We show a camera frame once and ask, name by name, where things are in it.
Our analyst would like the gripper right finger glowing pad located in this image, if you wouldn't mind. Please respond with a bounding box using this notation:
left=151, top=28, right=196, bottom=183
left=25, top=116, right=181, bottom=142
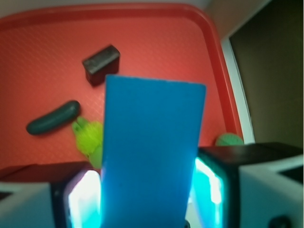
left=191, top=142, right=304, bottom=228

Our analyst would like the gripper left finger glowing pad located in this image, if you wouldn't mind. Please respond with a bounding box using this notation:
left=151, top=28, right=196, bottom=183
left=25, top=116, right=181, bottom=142
left=0, top=161, right=102, bottom=228

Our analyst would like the dark green toy cucumber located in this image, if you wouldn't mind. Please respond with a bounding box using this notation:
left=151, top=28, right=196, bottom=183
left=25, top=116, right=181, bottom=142
left=26, top=100, right=81, bottom=135

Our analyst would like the red plastic tray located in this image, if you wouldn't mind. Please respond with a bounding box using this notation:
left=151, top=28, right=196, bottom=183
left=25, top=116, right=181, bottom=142
left=0, top=3, right=242, bottom=168

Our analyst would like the green textured ball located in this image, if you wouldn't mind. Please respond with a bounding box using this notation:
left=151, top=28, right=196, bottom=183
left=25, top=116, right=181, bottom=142
left=215, top=133, right=244, bottom=146

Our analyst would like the green plush turtle toy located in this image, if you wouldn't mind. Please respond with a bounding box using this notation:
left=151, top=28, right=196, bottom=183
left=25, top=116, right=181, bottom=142
left=72, top=116, right=104, bottom=170

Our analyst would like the blue rectangular block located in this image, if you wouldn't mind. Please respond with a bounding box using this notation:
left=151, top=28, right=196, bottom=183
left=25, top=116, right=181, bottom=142
left=102, top=75, right=206, bottom=228

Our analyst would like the black rectangular block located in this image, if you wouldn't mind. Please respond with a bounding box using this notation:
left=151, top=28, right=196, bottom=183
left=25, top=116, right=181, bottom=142
left=82, top=45, right=121, bottom=86

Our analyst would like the brown cardboard panel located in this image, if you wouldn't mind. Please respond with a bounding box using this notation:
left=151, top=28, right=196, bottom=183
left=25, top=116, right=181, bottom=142
left=206, top=0, right=304, bottom=147

